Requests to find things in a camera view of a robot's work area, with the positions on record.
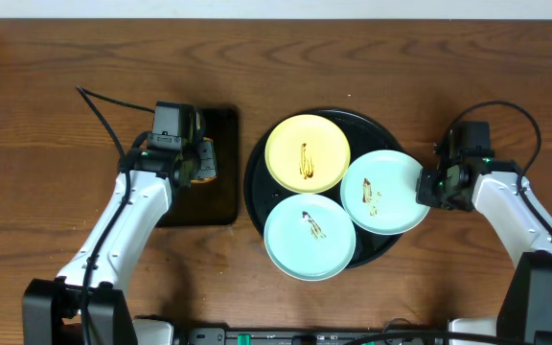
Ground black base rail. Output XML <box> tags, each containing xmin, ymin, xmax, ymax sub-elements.
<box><xmin>174</xmin><ymin>326</ymin><xmax>449</xmax><ymax>345</ymax></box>

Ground pale green plate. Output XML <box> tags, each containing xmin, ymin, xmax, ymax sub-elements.
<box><xmin>340</xmin><ymin>149</ymin><xmax>429</xmax><ymax>236</ymax></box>

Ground yellow plate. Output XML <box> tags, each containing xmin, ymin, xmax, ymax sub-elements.
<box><xmin>264</xmin><ymin>114</ymin><xmax>351</xmax><ymax>194</ymax></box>

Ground black rectangular tray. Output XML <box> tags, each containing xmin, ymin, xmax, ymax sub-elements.
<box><xmin>157</xmin><ymin>108</ymin><xmax>240</xmax><ymax>228</ymax></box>

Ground green and yellow sponge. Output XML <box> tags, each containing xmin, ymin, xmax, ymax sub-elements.
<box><xmin>190</xmin><ymin>137</ymin><xmax>219</xmax><ymax>185</ymax></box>

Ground black round tray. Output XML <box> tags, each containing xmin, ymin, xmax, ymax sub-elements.
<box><xmin>243</xmin><ymin>107</ymin><xmax>403</xmax><ymax>268</ymax></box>

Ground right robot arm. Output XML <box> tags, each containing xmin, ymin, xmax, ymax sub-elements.
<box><xmin>416</xmin><ymin>158</ymin><xmax>552</xmax><ymax>344</ymax></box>

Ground pale blue plate front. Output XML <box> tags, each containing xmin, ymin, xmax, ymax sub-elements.
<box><xmin>264</xmin><ymin>195</ymin><xmax>357</xmax><ymax>282</ymax></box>

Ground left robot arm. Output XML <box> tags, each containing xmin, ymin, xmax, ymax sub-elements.
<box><xmin>22</xmin><ymin>102</ymin><xmax>216</xmax><ymax>344</ymax></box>

